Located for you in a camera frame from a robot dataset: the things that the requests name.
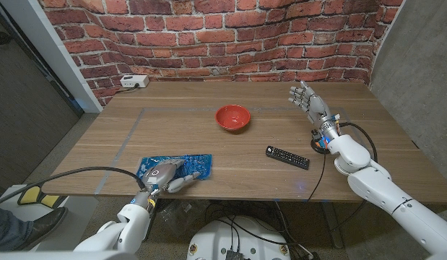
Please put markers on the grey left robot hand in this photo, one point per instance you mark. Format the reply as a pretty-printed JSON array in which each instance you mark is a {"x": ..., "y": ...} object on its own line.
[{"x": 161, "y": 173}]

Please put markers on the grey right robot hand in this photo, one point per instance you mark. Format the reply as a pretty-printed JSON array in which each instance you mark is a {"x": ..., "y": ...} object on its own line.
[{"x": 317, "y": 104}]

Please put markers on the blue snack packet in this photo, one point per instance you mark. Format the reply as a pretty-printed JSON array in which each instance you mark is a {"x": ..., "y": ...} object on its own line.
[{"x": 198, "y": 164}]

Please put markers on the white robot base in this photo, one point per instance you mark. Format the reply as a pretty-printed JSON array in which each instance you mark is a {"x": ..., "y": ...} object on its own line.
[{"x": 216, "y": 238}]

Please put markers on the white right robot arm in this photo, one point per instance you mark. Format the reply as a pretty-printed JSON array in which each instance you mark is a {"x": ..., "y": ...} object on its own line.
[{"x": 389, "y": 195}]

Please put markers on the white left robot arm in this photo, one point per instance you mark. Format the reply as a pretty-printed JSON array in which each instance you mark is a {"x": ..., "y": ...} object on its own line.
[{"x": 133, "y": 227}]

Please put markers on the black TV remote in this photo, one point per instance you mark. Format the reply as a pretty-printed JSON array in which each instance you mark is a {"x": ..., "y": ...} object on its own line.
[{"x": 287, "y": 157}]

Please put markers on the red bowl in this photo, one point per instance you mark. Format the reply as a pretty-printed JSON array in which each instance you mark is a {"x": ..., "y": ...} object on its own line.
[{"x": 232, "y": 117}]

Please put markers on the clear plastic bag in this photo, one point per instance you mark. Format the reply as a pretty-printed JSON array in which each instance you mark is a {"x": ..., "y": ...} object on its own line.
[{"x": 180, "y": 216}]

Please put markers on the white power strip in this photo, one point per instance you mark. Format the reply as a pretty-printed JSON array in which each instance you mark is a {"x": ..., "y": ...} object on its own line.
[{"x": 134, "y": 81}]

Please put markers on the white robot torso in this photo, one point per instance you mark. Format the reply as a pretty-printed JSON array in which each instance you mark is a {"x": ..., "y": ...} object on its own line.
[{"x": 64, "y": 255}]

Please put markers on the person's leg with black shoe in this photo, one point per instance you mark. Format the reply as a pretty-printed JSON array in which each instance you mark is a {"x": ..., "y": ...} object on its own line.
[{"x": 42, "y": 225}]

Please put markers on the yellow foot pedal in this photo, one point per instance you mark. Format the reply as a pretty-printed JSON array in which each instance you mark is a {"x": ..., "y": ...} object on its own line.
[{"x": 31, "y": 193}]

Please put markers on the printed brick wall backdrop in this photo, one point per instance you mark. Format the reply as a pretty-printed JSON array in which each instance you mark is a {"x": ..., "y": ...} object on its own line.
[{"x": 223, "y": 39}]

